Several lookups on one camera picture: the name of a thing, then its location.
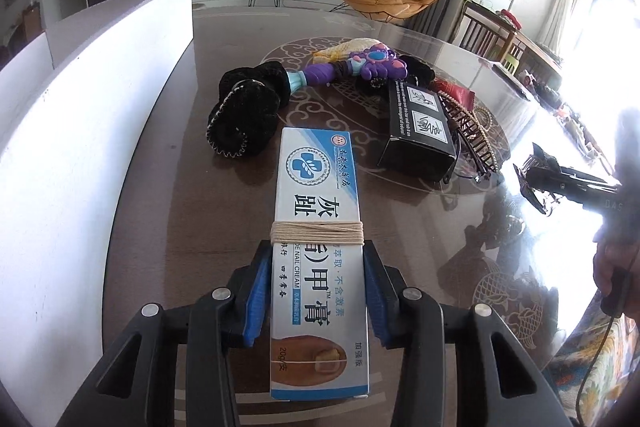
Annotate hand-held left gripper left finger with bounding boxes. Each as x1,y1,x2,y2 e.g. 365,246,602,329
57,239,276,427

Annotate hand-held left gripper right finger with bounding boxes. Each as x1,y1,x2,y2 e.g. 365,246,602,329
362,239,576,427

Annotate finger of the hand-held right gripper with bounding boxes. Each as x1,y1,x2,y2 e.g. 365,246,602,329
520,142,623,190
512,163,601,219

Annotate red snack packet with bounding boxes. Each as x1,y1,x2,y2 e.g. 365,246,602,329
432,77,476,108

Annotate black cardboard box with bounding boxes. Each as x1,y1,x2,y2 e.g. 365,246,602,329
377,79,458,180

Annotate white blue ointment box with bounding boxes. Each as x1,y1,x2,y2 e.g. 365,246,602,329
270,127,373,403

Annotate white storage box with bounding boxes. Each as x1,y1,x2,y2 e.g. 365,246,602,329
0,0,195,408

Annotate person's right hand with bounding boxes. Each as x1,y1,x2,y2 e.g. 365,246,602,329
592,239,640,315

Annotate black hair claw clip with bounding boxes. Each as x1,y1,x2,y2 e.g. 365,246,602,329
440,94,501,182

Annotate wooden chair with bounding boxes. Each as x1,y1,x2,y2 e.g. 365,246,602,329
457,0,518,62

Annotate patterned cloth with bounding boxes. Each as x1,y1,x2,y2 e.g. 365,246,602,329
542,307,640,423

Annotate purple toy wand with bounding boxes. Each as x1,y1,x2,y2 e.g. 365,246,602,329
287,47,408,92

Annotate small wooden cabinet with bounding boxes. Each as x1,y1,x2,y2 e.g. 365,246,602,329
22,2,41,40

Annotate black cable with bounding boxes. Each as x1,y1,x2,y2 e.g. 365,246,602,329
575,272,632,418

